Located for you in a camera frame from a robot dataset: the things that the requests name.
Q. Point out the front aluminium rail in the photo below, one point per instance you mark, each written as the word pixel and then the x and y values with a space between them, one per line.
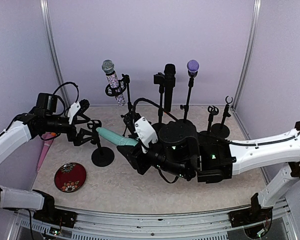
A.
pixel 93 225

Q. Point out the black tripod stand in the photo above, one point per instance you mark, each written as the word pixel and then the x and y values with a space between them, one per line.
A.
pixel 125 84

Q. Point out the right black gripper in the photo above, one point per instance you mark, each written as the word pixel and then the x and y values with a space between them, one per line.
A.
pixel 133 154

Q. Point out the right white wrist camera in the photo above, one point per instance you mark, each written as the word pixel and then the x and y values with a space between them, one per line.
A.
pixel 146 133

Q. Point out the teal microphone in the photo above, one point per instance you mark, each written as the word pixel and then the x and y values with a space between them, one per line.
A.
pixel 114 138

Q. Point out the black microphone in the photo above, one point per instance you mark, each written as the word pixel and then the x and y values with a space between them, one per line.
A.
pixel 169 84

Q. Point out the purple-head microphone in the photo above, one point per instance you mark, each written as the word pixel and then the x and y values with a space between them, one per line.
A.
pixel 192 68

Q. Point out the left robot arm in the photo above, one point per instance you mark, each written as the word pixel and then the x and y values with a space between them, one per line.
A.
pixel 42 119

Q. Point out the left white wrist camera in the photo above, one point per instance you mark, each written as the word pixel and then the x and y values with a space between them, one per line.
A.
pixel 73 110

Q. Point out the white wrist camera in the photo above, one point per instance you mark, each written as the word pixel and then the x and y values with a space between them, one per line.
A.
pixel 146 133
pixel 73 110

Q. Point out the pink microphone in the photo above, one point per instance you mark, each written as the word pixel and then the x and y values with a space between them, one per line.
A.
pixel 47 141

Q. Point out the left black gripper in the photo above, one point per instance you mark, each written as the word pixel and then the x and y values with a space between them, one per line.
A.
pixel 77 139

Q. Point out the glitter silver-head microphone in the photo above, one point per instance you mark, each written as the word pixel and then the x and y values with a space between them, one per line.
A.
pixel 113 89

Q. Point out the black stand of pink microphone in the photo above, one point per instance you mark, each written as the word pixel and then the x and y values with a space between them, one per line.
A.
pixel 213 111

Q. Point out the black stand of teal microphone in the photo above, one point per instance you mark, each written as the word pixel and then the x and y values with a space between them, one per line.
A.
pixel 102 156

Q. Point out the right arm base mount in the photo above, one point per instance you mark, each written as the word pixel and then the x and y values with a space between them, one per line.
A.
pixel 247 216

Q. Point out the left aluminium frame post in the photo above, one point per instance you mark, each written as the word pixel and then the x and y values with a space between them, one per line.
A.
pixel 50 39

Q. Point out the aluminium frame post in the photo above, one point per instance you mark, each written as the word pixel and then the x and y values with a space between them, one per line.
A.
pixel 50 39
pixel 248 53

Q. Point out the black stand of orange microphone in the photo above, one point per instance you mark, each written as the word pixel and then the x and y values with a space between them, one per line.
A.
pixel 220 129

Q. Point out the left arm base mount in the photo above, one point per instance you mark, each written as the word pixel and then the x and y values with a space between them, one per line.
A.
pixel 58 217

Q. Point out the right aluminium frame post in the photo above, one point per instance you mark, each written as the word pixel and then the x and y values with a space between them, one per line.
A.
pixel 248 53

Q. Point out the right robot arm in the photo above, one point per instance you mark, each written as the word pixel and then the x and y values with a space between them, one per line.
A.
pixel 177 148

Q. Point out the black stand of purple microphone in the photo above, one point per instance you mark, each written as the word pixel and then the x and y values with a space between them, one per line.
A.
pixel 185 107

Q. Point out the red floral plate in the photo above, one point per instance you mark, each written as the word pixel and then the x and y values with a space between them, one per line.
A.
pixel 70 177

